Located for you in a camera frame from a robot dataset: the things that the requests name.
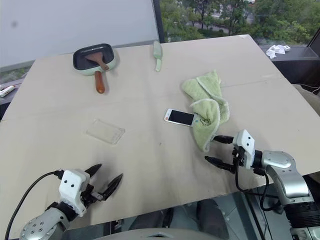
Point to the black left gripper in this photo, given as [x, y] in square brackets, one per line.
[91, 195]

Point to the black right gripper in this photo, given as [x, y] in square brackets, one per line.
[238, 157]

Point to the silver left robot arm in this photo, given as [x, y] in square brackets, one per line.
[37, 225]

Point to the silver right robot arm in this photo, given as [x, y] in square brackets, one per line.
[287, 175]

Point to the clear phone case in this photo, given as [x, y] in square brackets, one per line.
[105, 131]

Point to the white smartphone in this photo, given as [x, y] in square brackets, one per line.
[180, 117]

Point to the light green towel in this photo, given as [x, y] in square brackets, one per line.
[202, 90]

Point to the grey robot torso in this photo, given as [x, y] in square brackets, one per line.
[162, 235]

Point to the crumpled white paper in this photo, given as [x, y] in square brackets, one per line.
[273, 51]

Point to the dark cabinet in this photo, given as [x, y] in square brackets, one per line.
[295, 65]

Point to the pale green toy knife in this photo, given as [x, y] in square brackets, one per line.
[158, 53]

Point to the brown wooden spatula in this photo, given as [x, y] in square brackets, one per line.
[96, 59]

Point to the white tube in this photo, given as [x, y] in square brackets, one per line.
[6, 91]

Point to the white window blind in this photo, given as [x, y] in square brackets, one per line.
[75, 22]

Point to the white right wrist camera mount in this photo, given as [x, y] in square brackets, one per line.
[246, 142]

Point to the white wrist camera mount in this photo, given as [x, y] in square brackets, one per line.
[246, 142]
[71, 185]

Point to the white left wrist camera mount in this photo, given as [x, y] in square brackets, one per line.
[71, 185]

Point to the dark window frame post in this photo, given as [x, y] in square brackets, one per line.
[158, 20]

